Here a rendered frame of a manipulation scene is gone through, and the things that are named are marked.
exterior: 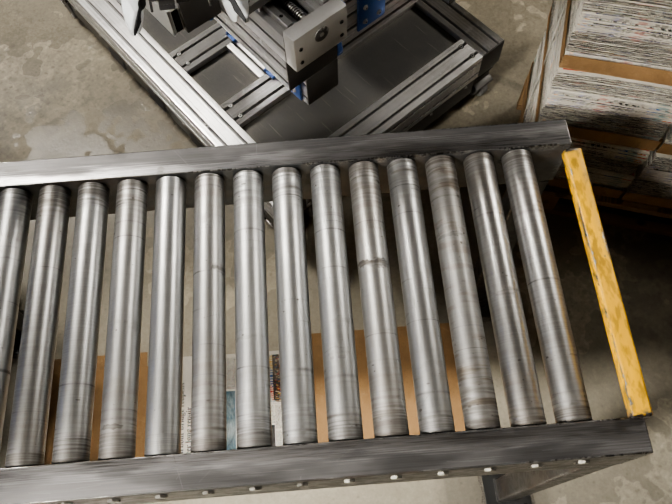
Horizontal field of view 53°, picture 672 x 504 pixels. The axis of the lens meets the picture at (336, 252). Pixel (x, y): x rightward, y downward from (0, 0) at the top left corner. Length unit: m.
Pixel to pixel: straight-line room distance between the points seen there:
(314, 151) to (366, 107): 0.80
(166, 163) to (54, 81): 1.33
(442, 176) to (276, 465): 0.52
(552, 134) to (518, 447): 0.52
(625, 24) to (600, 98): 0.22
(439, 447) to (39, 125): 1.76
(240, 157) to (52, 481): 0.56
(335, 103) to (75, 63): 0.96
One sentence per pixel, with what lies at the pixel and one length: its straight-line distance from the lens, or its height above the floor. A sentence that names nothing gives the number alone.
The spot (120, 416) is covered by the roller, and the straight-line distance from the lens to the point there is 1.02.
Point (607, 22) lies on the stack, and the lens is 1.45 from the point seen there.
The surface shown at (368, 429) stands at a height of 0.00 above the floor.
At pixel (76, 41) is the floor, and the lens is 2.54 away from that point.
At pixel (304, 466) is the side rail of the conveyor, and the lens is 0.96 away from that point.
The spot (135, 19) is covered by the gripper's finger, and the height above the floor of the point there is 1.24.
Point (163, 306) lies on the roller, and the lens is 1.05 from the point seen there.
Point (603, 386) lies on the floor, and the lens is 1.91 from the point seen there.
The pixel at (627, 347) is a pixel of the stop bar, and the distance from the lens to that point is 1.04.
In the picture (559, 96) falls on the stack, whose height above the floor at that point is 0.52.
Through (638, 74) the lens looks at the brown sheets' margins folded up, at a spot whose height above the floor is 0.62.
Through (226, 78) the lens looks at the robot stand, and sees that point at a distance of 2.01.
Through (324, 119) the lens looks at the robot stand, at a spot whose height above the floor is 0.21.
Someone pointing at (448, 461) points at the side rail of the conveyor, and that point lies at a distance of 0.96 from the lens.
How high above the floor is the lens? 1.75
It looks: 65 degrees down
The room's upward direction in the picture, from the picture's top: 3 degrees counter-clockwise
